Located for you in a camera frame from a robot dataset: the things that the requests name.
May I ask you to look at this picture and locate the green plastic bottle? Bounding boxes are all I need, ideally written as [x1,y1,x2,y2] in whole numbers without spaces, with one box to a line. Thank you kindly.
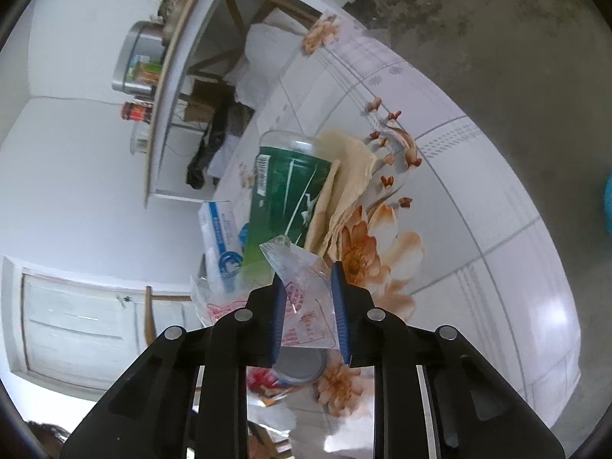
[241,130,342,269]

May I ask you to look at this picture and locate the white side table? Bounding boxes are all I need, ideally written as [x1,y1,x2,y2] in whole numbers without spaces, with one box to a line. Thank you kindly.
[143,0,330,208]

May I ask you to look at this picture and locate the clear plastic bag red print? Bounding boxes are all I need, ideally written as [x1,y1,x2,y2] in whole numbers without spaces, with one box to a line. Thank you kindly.
[191,275,249,330]

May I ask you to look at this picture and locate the clear plastic wrapper red print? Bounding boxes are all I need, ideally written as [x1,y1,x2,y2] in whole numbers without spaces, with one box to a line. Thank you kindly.
[259,235,341,349]

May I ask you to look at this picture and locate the small cardboard box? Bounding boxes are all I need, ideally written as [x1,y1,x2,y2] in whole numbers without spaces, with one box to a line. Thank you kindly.
[184,79,235,122]

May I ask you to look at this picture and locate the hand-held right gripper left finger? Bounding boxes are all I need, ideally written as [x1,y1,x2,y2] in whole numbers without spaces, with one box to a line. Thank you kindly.
[60,275,288,459]

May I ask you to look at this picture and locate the white plastic bag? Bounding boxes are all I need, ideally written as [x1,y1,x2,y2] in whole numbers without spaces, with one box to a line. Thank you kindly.
[234,21,307,108]

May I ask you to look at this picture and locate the red jar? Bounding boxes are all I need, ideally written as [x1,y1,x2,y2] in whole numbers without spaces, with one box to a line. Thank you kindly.
[119,100,155,122]

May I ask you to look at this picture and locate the white door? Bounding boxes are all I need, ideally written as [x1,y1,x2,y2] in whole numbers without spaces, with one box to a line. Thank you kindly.
[0,256,149,393]

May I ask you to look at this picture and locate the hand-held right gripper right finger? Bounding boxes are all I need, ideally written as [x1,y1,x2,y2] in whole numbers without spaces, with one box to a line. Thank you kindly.
[330,262,565,459]

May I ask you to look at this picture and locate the red drink can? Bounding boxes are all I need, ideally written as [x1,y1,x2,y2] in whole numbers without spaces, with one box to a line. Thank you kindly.
[246,348,328,393]

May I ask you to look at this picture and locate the metal pot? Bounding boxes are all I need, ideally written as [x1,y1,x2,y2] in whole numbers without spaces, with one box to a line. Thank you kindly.
[112,21,168,96]

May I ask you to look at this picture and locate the wooden chair grey seat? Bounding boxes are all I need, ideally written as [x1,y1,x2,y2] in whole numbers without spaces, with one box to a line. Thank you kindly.
[143,286,197,345]

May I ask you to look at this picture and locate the white and blue packet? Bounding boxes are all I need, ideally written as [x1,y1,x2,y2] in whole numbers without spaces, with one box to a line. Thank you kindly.
[198,199,247,292]

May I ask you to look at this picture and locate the floral tablecloth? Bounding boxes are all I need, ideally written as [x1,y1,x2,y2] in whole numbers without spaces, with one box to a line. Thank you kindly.
[191,12,581,459]

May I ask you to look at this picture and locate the dark cloth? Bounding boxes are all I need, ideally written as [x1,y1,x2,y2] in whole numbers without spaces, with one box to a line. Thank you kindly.
[186,100,254,191]

